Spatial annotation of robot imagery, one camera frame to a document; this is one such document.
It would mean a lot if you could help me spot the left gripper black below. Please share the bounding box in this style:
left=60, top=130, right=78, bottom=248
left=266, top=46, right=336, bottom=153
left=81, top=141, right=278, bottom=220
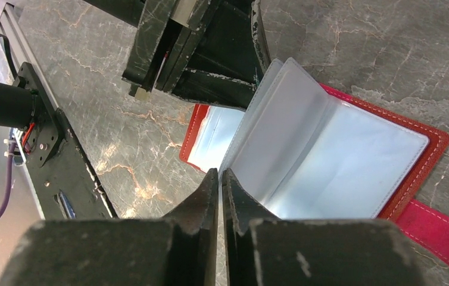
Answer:
left=91, top=0, right=272, bottom=109

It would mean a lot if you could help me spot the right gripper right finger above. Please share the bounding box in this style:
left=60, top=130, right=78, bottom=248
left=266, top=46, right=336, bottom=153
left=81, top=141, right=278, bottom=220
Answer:
left=222, top=169, right=424, bottom=285

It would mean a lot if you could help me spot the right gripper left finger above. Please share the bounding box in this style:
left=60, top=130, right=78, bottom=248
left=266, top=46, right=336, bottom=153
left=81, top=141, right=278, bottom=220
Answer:
left=0, top=168, right=219, bottom=285

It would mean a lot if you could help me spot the red leather card holder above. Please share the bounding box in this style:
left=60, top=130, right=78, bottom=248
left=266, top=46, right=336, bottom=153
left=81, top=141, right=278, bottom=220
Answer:
left=179, top=58, right=449, bottom=266

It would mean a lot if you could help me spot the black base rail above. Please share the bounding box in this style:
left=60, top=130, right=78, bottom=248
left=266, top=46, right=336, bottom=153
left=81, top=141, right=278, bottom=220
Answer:
left=15, top=62, right=117, bottom=220

